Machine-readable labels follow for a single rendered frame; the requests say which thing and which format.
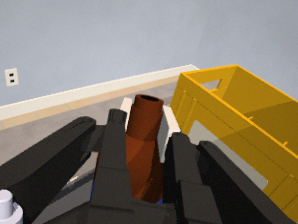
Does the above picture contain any yellow-brown crate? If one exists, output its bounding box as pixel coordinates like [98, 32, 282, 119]
[170, 64, 298, 223]

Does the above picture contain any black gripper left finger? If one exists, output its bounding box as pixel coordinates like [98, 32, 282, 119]
[0, 97, 136, 224]

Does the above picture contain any grey rectangular tray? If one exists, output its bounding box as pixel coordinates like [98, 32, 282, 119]
[32, 168, 95, 224]

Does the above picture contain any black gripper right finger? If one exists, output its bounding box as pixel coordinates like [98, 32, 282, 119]
[157, 106, 297, 224]

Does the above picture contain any orange and blue bottle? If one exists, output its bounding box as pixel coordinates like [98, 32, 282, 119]
[126, 94, 164, 204]

